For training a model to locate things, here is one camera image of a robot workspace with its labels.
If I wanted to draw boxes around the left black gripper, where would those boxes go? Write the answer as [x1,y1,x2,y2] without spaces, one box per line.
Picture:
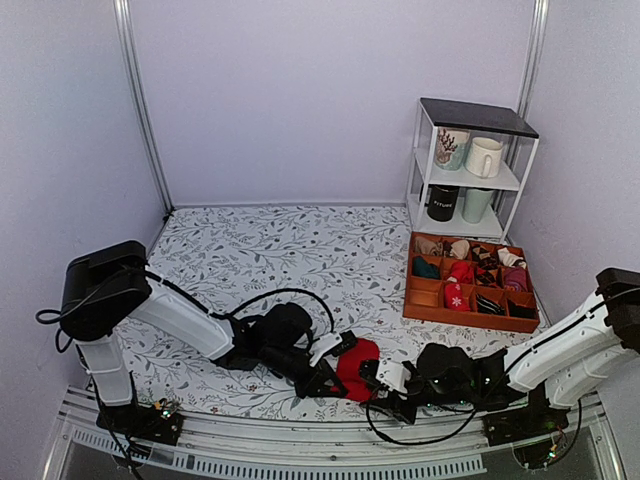
[262,346,346,402]

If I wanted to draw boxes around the red sock pair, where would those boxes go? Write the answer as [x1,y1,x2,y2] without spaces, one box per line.
[336,338,380,402]

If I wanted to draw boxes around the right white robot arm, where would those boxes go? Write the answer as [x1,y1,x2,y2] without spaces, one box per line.
[362,268,639,436]

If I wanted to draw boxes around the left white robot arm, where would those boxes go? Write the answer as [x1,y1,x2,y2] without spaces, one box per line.
[60,240,351,434]

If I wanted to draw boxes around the red snowflake socks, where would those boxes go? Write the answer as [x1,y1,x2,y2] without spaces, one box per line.
[444,282,471,312]

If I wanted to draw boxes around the black striped socks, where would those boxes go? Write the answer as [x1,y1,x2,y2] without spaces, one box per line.
[476,294,506,316]

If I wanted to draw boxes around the teal rolled socks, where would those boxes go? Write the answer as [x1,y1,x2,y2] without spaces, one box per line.
[412,256,441,280]

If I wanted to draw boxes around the red white rolled socks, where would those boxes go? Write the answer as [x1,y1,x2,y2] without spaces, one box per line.
[446,260,475,284]

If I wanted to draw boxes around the dark red argyle socks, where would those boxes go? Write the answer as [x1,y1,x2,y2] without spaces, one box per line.
[475,265,501,288]

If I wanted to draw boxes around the beige rolled socks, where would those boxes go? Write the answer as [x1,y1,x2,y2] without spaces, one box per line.
[414,236,443,256]

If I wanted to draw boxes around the tan rolled socks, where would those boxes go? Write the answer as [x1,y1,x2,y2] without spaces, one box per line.
[444,239,470,260]

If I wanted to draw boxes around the brown argyle socks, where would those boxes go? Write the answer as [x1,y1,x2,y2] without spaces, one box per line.
[471,243,499,269]

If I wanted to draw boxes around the pink rolled socks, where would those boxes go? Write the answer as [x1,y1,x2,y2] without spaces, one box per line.
[502,267,530,293]

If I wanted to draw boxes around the cream rolled socks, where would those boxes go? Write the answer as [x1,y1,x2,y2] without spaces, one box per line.
[497,247,527,269]

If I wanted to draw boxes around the floral tablecloth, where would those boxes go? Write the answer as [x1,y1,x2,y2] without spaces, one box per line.
[118,206,524,422]

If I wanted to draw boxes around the orange wooden divided tray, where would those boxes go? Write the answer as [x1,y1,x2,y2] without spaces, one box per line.
[404,232,540,333]

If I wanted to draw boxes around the black mug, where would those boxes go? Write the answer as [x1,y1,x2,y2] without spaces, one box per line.
[427,185,459,222]

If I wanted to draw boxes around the pale green cup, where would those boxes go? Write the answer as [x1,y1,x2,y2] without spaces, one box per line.
[462,188,494,224]

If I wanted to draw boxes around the white shelf rack black top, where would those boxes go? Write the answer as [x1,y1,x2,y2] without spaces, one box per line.
[406,98,540,243]

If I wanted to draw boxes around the white ribbed mug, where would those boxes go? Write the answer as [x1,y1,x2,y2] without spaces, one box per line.
[464,137,504,179]

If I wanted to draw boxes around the coral pattern mug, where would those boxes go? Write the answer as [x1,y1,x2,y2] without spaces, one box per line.
[435,127,470,171]

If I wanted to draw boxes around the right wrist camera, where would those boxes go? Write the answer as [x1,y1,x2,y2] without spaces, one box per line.
[358,359,411,394]

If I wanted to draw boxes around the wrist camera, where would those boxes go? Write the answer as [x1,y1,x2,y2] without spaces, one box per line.
[358,359,411,394]
[309,330,358,367]

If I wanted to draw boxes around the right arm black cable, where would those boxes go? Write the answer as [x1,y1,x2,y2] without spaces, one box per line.
[364,282,640,447]

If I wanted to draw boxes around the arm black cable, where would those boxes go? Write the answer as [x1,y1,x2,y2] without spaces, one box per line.
[364,282,640,447]
[33,264,336,354]

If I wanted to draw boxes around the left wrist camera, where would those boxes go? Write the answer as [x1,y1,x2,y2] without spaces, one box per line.
[309,330,358,367]

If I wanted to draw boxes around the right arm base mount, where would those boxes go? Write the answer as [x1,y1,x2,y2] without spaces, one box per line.
[483,384,574,470]

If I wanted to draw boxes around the aluminium front rail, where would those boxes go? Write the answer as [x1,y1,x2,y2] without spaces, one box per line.
[41,394,626,480]

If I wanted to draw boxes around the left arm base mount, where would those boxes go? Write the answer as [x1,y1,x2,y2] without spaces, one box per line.
[94,378,184,446]

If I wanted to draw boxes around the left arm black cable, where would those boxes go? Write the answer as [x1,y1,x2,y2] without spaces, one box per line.
[33,264,336,354]

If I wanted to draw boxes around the right aluminium frame post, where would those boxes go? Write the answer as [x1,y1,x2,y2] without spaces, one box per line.
[517,0,549,118]

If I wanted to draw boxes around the aluminium frame post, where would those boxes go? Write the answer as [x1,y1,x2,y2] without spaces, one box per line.
[517,0,549,118]
[113,0,174,217]

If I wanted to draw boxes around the left aluminium frame post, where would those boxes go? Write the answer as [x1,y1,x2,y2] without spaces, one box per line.
[113,0,174,217]

